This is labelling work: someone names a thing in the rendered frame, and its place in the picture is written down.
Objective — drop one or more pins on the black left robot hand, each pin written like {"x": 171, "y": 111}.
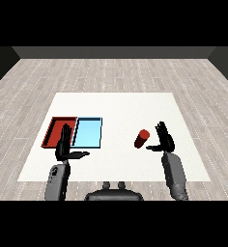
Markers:
{"x": 62, "y": 148}

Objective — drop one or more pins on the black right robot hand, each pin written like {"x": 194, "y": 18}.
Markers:
{"x": 167, "y": 142}

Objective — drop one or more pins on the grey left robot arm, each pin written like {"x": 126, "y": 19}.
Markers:
{"x": 57, "y": 182}

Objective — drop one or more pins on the red shallow open box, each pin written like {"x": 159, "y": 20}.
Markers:
{"x": 55, "y": 132}

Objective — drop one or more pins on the small red can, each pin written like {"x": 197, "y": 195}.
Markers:
{"x": 141, "y": 138}

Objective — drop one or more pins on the light blue shallow open box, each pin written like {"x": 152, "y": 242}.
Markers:
{"x": 88, "y": 132}

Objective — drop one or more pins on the dark grey robot body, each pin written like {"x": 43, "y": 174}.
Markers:
{"x": 114, "y": 194}

